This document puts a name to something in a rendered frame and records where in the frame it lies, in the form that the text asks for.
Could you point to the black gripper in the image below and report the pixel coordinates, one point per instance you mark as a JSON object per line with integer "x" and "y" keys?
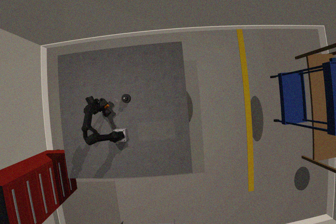
{"x": 106, "y": 112}

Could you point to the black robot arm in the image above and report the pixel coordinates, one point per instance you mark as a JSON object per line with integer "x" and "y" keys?
{"x": 90, "y": 109}

